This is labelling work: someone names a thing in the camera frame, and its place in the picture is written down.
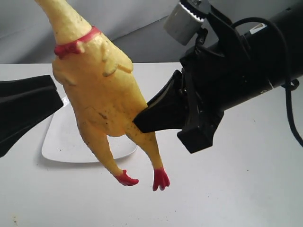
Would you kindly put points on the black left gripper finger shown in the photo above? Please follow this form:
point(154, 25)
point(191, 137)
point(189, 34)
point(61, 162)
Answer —
point(24, 103)

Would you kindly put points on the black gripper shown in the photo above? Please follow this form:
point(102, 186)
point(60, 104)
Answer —
point(213, 79)

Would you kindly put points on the yellow rubber chicken toy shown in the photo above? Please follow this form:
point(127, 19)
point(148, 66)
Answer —
point(98, 80)

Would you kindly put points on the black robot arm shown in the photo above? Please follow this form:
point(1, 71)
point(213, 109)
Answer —
point(280, 72)

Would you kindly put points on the white square plate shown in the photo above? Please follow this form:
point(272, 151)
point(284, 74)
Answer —
point(63, 142)

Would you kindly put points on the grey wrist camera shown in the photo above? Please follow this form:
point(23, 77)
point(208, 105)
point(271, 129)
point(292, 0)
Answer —
point(186, 19)

